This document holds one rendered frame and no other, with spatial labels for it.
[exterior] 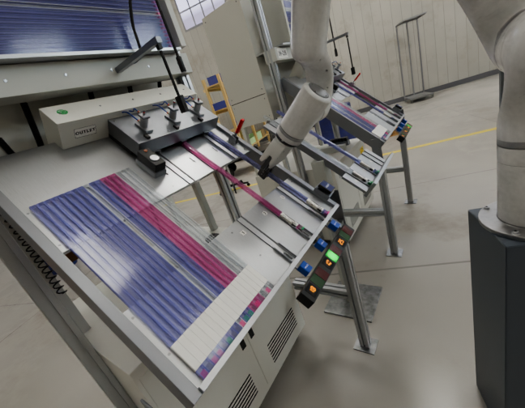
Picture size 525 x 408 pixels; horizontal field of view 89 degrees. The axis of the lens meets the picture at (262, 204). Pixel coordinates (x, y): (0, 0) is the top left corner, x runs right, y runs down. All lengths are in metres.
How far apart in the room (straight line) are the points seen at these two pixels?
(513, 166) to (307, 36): 0.51
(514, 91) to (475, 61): 8.48
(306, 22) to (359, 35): 7.86
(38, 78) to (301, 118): 0.67
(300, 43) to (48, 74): 0.65
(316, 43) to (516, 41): 0.36
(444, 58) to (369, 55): 1.82
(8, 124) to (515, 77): 1.16
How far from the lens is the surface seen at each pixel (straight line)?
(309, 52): 0.73
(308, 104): 0.73
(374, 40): 8.59
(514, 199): 0.77
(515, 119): 0.70
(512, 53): 0.64
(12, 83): 0.91
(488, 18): 0.75
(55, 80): 0.94
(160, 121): 0.94
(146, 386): 0.88
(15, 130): 1.04
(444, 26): 8.92
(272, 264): 0.69
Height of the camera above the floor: 1.12
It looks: 20 degrees down
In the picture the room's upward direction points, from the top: 19 degrees counter-clockwise
